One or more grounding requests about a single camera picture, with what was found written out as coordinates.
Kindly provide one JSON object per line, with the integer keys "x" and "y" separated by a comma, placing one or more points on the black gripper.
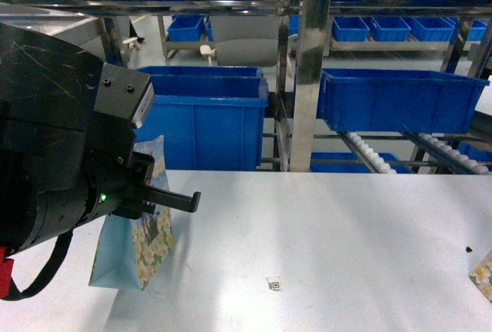
{"x": 114, "y": 172}

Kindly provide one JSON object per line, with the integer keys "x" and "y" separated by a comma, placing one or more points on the flower gift bag light blue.
{"x": 481, "y": 277}

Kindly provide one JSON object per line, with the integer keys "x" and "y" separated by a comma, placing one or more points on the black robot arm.
{"x": 68, "y": 124}

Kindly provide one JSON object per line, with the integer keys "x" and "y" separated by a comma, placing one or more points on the blue bin on table side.
{"x": 210, "y": 117}

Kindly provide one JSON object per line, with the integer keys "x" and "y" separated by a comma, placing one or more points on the small QR code sticker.
{"x": 274, "y": 283}

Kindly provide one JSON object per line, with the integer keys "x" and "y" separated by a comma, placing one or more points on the blue bin on roller rack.
{"x": 414, "y": 101}

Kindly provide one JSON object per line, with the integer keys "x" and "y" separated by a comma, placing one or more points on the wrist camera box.
{"x": 125, "y": 93}

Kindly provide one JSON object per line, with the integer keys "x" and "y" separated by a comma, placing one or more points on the steel rack vertical post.
{"x": 312, "y": 38}

